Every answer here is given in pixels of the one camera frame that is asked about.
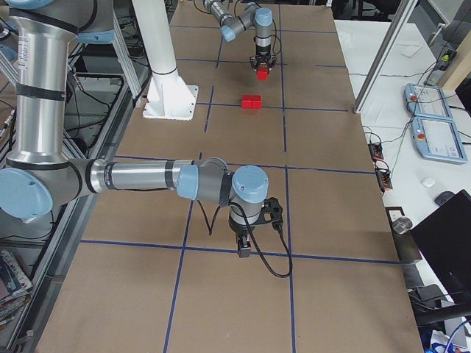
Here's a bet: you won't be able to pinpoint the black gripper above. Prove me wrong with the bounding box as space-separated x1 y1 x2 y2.
249 55 277 71
229 217 254 258

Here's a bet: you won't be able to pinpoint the red block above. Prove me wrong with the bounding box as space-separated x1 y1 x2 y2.
241 95 252 109
256 66 269 81
251 95 263 109

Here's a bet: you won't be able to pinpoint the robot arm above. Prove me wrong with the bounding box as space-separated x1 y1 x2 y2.
202 1 277 79
1 1 269 257

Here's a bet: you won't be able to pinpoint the brown paper mat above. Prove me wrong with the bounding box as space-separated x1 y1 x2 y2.
37 1 422 352

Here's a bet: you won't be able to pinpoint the metal cup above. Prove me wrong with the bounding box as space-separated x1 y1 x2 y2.
392 216 413 235

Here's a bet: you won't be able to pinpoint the upper teach pendant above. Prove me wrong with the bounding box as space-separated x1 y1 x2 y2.
404 83 452 118

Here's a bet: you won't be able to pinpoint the teach pendant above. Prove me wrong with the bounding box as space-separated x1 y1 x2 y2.
412 116 468 164
404 83 452 118

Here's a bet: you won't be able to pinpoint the lower teach pendant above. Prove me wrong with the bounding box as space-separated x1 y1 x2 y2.
412 116 468 164

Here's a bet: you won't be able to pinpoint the black monitor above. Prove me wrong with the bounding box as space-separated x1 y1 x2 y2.
411 190 470 294

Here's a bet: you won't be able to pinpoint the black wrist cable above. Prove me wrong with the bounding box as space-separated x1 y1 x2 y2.
242 216 294 279

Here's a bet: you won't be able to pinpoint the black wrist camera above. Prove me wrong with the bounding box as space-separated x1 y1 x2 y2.
255 197 283 231

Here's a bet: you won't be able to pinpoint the white camera pedestal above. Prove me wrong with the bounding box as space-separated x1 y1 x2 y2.
132 0 199 121

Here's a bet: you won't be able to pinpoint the aluminium frame post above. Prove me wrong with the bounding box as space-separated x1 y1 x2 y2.
353 0 418 113

